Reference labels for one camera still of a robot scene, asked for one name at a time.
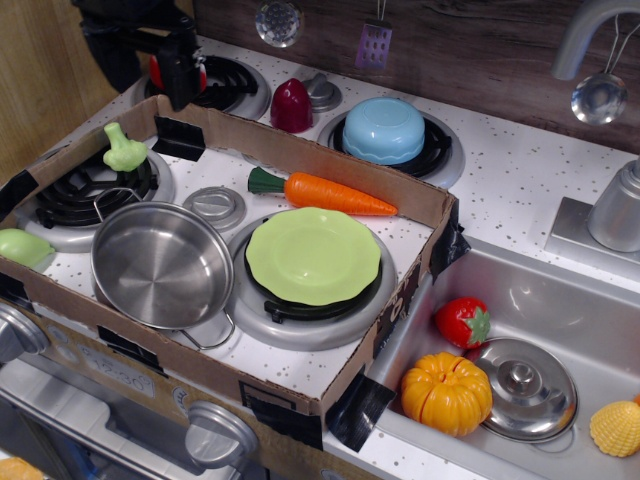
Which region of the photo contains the silver stove knob front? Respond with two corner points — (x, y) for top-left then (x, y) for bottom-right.
(185, 400), (259, 474)

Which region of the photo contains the yellow toy corn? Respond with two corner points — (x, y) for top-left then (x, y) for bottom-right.
(589, 401), (639, 458)

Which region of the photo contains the silver stovetop knob centre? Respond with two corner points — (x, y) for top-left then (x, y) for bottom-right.
(183, 186), (246, 232)

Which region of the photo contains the silver stove knob left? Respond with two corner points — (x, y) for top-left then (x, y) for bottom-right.
(0, 303), (50, 364)

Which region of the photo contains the silver stovetop knob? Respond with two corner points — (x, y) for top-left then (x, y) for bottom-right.
(183, 186), (246, 232)
(303, 73), (342, 113)

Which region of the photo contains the light green toy pear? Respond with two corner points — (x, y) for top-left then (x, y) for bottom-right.
(0, 228), (55, 268)

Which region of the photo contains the light blue plastic bowl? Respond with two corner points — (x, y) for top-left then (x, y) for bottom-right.
(342, 97), (426, 166)

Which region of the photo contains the dark red toy beet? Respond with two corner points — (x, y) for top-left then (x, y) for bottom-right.
(270, 78), (313, 133)

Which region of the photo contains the hanging purple spatula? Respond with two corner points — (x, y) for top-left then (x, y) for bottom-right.
(354, 1), (393, 70)

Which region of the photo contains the silver toy faucet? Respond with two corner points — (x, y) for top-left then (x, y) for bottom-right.
(545, 1), (639, 278)

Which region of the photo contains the black front left burner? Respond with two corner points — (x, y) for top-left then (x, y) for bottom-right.
(35, 148), (160, 229)

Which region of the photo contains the hanging silver skimmer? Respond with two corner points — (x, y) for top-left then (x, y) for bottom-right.
(255, 0), (304, 48)

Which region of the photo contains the orange toy carrot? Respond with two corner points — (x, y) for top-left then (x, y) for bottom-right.
(247, 167), (398, 216)

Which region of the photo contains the black burner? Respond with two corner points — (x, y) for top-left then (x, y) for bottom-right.
(243, 214), (385, 322)
(319, 113), (453, 179)
(144, 54), (260, 113)
(35, 148), (160, 229)

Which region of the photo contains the yellow toy bottom left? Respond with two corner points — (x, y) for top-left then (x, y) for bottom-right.
(0, 457), (44, 480)

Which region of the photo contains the silver stove knob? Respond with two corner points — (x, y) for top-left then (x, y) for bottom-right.
(185, 400), (259, 474)
(0, 303), (50, 364)

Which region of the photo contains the orange toy pumpkin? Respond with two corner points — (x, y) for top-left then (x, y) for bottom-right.
(401, 352), (493, 437)

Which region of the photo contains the light green plastic plate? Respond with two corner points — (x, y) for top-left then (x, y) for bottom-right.
(244, 206), (383, 307)

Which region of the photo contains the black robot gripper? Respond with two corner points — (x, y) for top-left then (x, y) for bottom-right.
(72, 0), (201, 111)

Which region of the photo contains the black rear right burner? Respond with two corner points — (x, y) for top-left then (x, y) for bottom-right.
(319, 113), (453, 179)

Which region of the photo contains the silver toy sink basin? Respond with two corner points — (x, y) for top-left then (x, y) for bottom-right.
(370, 240), (639, 479)

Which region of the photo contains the hanging silver ladle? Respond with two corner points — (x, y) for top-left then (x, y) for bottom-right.
(571, 16), (630, 126)

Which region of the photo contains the stainless steel pot lid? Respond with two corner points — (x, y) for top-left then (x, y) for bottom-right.
(465, 337), (579, 443)

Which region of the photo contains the red toy strawberry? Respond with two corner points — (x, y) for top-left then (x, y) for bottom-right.
(434, 297), (490, 349)

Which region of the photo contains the black front right burner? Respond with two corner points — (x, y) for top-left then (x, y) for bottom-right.
(243, 214), (385, 322)

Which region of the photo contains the black rear left burner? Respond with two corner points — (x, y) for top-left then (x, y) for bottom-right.
(144, 54), (260, 113)

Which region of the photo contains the silver stovetop knob rear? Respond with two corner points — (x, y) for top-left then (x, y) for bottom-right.
(303, 73), (342, 113)

